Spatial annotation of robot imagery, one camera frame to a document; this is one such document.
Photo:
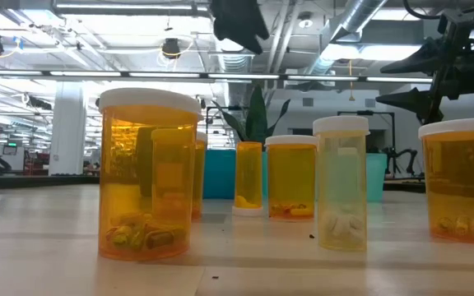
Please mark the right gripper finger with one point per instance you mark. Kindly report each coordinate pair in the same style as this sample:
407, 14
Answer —
418, 103
416, 61

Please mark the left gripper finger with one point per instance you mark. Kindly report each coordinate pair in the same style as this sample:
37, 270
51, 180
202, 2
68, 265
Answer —
237, 22

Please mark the white ball tiny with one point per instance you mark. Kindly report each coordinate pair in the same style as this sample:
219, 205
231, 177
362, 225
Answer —
341, 185

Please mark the white ball large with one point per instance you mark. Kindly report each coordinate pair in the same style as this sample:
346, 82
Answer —
291, 177

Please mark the large amber pill bottle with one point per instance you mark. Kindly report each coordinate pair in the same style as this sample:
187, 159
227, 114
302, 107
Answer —
146, 185
201, 172

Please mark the mint green plastic bin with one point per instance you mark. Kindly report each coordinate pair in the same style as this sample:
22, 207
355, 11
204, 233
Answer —
377, 177

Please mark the dark blue plastic bin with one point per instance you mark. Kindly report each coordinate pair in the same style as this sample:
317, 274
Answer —
219, 174

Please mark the black background robot rig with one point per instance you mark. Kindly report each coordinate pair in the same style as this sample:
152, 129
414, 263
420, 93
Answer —
401, 158

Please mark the black ceiling device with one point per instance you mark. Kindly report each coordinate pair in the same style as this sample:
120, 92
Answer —
171, 47

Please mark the long ceiling light strip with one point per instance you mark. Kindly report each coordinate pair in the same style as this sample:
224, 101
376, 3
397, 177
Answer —
163, 75

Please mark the green plant in white pot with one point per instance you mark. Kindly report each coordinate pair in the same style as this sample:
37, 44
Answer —
257, 119

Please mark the white pillar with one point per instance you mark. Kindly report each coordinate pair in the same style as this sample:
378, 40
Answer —
67, 127

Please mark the green exit sign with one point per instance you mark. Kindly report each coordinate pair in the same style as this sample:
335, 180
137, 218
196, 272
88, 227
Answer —
12, 144

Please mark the silver ceiling duct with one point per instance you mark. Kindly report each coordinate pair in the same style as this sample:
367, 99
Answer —
356, 20

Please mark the black background stand frame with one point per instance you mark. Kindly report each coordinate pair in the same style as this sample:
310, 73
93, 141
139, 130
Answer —
220, 107

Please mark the black aluminium table frame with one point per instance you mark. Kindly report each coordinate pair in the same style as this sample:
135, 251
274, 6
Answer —
43, 182

